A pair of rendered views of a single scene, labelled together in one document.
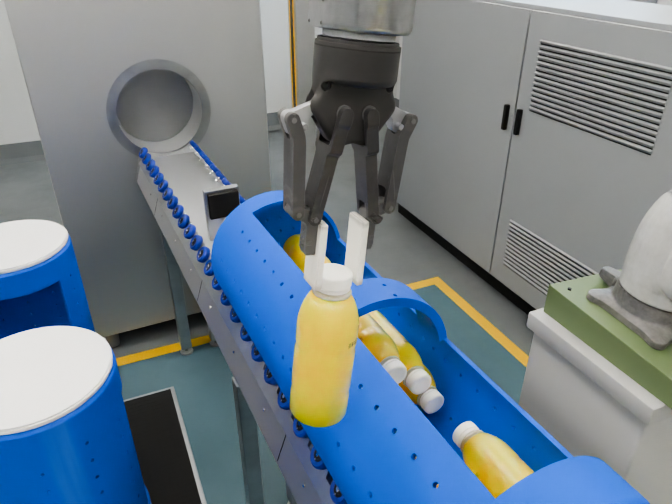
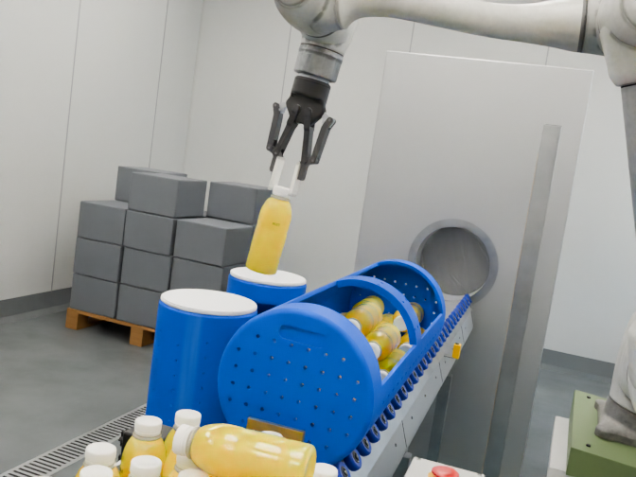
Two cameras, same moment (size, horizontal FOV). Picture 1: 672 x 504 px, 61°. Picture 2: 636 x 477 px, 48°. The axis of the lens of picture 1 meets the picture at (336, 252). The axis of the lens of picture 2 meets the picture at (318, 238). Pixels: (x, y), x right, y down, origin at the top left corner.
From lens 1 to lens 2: 1.21 m
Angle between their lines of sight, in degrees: 47
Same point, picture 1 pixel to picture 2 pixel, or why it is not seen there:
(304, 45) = (537, 205)
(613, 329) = (579, 416)
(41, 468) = (179, 340)
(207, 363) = not seen: outside the picture
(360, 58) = (299, 81)
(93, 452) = (207, 352)
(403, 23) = (317, 70)
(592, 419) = not seen: outside the picture
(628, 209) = not seen: outside the picture
